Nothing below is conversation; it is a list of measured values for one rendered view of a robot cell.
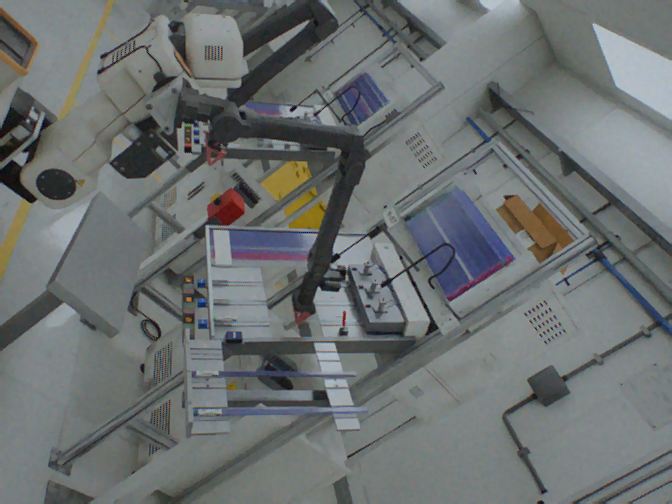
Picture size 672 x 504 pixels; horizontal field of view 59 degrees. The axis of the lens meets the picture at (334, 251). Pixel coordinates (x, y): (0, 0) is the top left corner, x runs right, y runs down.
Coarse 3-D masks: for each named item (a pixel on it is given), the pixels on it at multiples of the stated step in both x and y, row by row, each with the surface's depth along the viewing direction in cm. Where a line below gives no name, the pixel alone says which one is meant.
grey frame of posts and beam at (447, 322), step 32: (480, 160) 255; (384, 224) 264; (416, 256) 233; (576, 256) 196; (288, 288) 275; (512, 288) 200; (448, 320) 204; (480, 320) 204; (416, 352) 207; (160, 384) 195; (352, 384) 215; (128, 416) 197; (320, 416) 216; (256, 448) 224; (224, 480) 227
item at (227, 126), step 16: (224, 112) 152; (240, 112) 160; (224, 128) 152; (240, 128) 154; (256, 128) 157; (272, 128) 158; (288, 128) 159; (304, 128) 161; (320, 128) 163; (336, 128) 165; (352, 128) 168; (320, 144) 165; (336, 144) 166; (352, 144) 166; (352, 160) 169
